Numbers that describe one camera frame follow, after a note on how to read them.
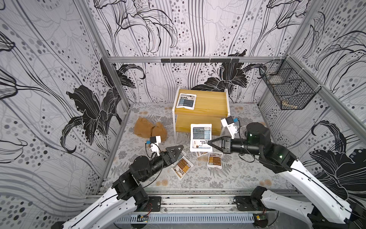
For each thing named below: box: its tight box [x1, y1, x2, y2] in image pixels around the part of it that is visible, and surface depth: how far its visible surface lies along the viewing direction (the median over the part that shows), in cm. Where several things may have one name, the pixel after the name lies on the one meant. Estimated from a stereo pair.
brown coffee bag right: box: [206, 152, 224, 170], surface depth 88 cm
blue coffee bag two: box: [190, 123, 213, 152], surface depth 61 cm
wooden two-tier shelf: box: [173, 88, 231, 143], surface depth 76 cm
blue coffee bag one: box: [176, 93, 197, 111], surface depth 77 cm
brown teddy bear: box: [133, 116, 168, 142], surface depth 95 cm
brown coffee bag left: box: [171, 156, 194, 181], surface depth 85 cm
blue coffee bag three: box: [177, 150, 187, 161], surface depth 92 cm
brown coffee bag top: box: [197, 152, 209, 158], surface depth 92 cm
